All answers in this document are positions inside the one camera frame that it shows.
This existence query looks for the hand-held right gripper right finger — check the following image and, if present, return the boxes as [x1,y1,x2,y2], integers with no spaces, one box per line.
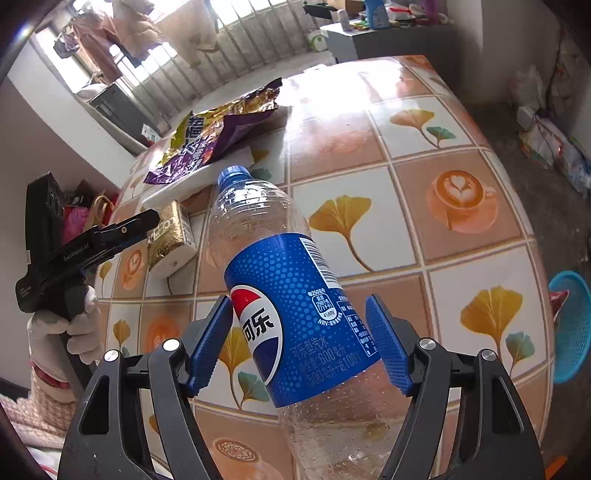
[365,293,548,480]

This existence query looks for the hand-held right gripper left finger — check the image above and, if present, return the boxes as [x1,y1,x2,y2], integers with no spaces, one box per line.
[58,295,234,480]

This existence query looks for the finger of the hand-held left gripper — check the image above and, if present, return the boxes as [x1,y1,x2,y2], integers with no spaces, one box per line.
[91,209,161,260]

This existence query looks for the gold tissue pack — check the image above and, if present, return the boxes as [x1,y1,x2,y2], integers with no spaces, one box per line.
[147,200,199,278]

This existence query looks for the clear blue label cola bottle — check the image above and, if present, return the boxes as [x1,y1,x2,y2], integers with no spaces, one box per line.
[207,166,416,480]

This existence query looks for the white cardboard piece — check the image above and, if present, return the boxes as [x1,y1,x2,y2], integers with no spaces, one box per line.
[142,147,256,214]

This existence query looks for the purple yellow snack bag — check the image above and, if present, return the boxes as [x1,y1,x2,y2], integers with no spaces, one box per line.
[145,78,283,185]

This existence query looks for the red snack wrapper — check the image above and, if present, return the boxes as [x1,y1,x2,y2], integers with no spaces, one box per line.
[549,288,571,325]

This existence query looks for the blue plastic basket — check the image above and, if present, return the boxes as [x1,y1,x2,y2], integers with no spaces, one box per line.
[547,270,591,385]

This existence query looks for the person's left forearm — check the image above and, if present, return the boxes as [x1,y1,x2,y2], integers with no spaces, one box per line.
[0,362,80,452]

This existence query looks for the person's left hand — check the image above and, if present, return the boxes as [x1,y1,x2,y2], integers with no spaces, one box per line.
[27,285,102,371]

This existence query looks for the red tote bag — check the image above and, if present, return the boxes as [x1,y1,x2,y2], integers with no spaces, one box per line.
[91,196,117,232]

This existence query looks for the pink plastic bag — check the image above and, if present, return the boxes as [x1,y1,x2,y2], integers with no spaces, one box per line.
[62,205,89,246]

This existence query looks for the leaf and coffee print tablecloth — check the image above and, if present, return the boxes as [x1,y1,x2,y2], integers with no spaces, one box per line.
[92,54,557,480]

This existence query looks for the dark cabinet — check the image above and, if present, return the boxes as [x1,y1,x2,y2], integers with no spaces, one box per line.
[88,83,154,145]

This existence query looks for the metal balcony railing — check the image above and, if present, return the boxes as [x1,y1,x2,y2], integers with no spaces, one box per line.
[111,0,324,134]

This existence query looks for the dark hanging clothes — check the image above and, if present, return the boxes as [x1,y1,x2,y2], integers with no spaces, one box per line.
[53,28,80,59]

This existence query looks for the pink hanging garment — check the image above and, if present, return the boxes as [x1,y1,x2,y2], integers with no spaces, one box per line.
[74,14,123,85]

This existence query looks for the tan puffy jacket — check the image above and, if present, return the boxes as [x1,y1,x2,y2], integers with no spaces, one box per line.
[111,0,160,59]

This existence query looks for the beige hanging pants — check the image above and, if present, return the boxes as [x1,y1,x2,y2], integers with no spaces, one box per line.
[175,0,221,66]

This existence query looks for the white plastic floor bag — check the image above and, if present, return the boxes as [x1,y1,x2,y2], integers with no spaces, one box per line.
[510,65,546,112]

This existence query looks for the grey cabinet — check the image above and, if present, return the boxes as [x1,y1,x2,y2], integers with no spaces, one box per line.
[321,23,458,64]

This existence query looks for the blue detergent bottle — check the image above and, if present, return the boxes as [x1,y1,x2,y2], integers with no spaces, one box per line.
[365,0,389,30]

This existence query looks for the patterned wrapped panel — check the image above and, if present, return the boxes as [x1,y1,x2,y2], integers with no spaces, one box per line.
[549,18,591,108]

